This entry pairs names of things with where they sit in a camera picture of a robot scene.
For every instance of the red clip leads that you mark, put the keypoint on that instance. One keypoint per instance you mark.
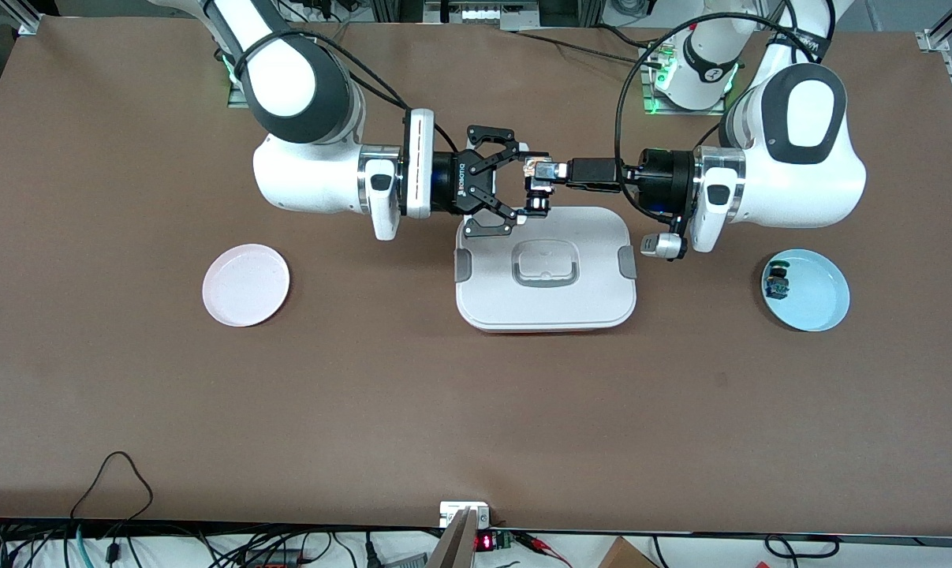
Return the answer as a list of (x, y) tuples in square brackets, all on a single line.
[(535, 543)]

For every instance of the black green small part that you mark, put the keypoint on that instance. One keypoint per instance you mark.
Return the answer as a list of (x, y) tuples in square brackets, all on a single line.
[(777, 285)]

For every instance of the aluminium camera mount profile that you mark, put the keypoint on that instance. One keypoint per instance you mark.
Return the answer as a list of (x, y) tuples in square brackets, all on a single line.
[(453, 548)]

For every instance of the red digit display module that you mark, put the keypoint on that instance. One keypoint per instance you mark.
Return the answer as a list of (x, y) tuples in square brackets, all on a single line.
[(484, 543)]

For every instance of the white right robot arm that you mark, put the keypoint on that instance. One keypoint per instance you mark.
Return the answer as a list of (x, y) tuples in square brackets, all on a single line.
[(294, 79)]

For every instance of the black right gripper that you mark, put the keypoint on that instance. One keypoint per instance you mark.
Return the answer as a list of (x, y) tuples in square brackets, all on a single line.
[(453, 184)]

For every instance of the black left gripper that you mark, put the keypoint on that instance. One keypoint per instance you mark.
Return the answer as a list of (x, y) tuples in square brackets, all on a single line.
[(663, 178)]

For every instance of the brown cardboard box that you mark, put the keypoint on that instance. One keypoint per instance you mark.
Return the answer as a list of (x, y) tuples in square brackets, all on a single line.
[(625, 556)]

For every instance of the white power strip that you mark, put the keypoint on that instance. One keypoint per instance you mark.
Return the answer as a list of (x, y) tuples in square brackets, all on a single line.
[(483, 14)]

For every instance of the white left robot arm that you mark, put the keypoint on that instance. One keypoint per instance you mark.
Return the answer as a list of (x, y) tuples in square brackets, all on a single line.
[(799, 126)]

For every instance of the aluminium frame profile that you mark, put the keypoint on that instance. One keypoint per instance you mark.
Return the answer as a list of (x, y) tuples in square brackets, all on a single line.
[(18, 16), (929, 39)]

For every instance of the pink round plate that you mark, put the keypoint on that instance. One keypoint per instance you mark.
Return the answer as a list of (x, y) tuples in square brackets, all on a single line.
[(247, 285)]

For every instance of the orange push-button switch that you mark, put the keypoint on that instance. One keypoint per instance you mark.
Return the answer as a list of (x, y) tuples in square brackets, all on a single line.
[(539, 177)]

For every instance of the light blue round plate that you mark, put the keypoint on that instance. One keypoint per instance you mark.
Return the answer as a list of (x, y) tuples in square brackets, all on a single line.
[(795, 314)]

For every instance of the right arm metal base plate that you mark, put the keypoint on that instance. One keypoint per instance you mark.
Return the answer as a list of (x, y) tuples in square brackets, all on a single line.
[(235, 101)]

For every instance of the white lidded lunch box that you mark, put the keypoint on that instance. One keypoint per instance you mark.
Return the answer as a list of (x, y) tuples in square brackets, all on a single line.
[(586, 300)]

